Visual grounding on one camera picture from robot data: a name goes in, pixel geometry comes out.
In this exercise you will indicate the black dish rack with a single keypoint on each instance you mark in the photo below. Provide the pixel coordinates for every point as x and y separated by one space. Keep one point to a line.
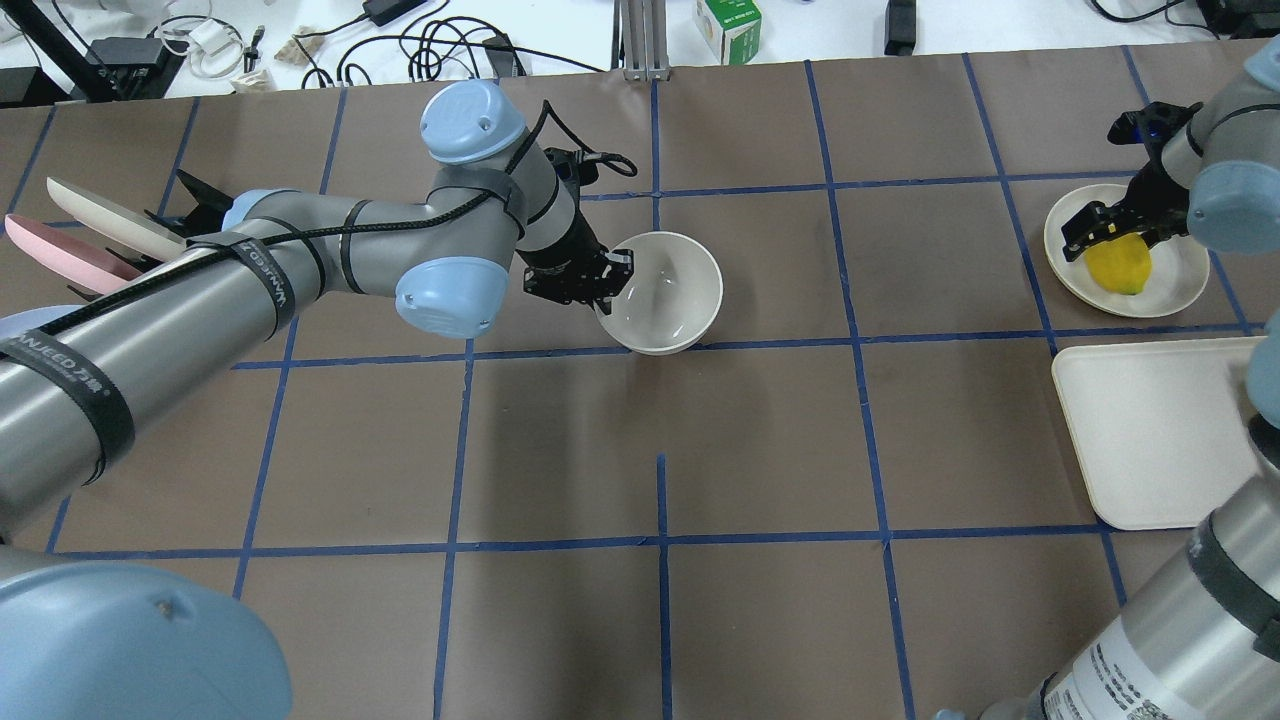
211 208

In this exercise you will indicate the cream plate in rack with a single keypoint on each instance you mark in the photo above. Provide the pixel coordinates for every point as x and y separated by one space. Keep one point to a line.
121 225

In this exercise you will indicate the light blue plate in rack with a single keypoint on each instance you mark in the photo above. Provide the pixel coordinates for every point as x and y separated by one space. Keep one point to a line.
18 323

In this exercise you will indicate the cream round plate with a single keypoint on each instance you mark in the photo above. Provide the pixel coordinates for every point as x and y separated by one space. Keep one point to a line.
1181 268

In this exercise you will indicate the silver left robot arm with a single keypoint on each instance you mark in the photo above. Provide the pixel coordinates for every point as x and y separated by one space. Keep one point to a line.
108 640

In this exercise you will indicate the cream ceramic bowl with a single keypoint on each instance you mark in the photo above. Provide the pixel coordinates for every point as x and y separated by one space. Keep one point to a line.
672 298

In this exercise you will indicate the yellow lemon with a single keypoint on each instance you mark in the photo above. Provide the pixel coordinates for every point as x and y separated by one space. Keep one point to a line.
1123 265

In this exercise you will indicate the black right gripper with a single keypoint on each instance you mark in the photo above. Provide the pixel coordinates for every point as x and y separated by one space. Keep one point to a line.
1153 192

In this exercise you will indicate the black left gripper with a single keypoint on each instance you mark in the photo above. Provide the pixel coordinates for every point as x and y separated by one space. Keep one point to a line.
572 256

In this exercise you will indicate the pink plate in rack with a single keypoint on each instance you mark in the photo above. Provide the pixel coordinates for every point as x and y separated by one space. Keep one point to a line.
95 269

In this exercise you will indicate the aluminium frame post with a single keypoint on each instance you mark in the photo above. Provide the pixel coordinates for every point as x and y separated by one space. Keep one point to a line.
639 43

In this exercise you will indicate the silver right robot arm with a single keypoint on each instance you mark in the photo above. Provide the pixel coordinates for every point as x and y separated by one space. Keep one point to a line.
1199 639

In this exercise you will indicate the cream rectangular tray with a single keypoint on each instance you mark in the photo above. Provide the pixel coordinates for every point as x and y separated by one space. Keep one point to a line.
1159 429

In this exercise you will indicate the green white carton box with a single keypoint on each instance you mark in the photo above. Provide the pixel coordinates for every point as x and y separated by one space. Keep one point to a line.
732 29

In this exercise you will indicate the black power adapter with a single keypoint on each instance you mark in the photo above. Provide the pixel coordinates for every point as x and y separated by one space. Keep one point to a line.
384 12

